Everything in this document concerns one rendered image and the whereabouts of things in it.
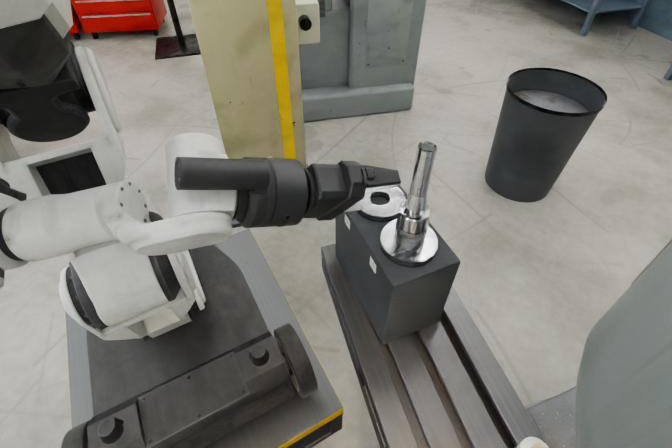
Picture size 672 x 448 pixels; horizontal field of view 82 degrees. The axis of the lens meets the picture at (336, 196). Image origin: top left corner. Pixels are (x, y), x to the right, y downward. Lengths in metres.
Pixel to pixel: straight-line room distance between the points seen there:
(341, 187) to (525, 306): 1.63
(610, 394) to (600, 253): 2.21
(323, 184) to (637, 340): 0.36
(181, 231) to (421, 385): 0.47
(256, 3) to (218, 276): 1.09
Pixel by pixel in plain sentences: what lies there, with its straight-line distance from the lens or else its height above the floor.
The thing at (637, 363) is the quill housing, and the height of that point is 1.43.
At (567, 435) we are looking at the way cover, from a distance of 0.85.
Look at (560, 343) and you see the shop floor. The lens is 2.02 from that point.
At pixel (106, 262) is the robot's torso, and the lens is 0.75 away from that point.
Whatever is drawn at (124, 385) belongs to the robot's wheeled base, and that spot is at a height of 0.57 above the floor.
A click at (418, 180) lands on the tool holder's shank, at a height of 1.26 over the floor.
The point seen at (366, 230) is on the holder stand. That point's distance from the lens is 0.64.
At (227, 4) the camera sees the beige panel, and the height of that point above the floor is 1.09.
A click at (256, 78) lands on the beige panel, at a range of 1.89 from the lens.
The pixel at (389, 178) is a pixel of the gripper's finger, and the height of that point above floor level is 1.25.
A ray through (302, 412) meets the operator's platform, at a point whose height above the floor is 0.40.
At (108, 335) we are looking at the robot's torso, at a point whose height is 0.89.
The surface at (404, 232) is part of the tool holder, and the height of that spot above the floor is 1.17.
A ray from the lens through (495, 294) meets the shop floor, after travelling 2.03.
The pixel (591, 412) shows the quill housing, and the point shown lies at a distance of 0.27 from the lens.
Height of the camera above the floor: 1.60
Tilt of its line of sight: 44 degrees down
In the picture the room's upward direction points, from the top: straight up
